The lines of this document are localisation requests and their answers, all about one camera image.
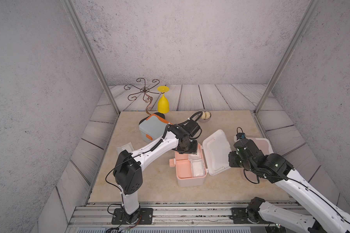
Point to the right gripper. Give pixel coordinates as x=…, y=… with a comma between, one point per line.
x=231, y=158

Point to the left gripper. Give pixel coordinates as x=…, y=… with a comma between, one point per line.
x=194, y=150

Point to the pink tray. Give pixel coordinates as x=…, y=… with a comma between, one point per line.
x=182, y=163

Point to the white pink medicine box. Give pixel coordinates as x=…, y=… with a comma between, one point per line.
x=211, y=158

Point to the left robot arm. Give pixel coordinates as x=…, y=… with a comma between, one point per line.
x=128, y=171

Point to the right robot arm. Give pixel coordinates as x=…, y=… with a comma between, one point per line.
x=323, y=216

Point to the grey round object behind box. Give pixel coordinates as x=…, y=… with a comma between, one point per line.
x=206, y=116

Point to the grey orange medicine box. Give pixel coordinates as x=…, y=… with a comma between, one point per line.
x=153, y=126

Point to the yellow plastic wine glass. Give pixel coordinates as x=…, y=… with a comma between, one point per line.
x=163, y=103

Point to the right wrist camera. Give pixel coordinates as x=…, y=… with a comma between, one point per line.
x=240, y=136

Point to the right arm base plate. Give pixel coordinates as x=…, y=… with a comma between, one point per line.
x=245, y=215

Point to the brown wire glass rack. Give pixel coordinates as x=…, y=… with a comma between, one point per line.
x=145, y=90

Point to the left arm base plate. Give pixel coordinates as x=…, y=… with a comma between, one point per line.
x=142, y=216

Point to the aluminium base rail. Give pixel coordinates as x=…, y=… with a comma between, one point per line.
x=188, y=217

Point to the right aluminium frame post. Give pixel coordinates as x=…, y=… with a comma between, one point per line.
x=299, y=32

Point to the aluminium frame post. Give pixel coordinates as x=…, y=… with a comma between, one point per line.
x=72, y=14
x=299, y=32

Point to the left aluminium frame post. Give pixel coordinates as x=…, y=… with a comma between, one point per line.
x=72, y=14

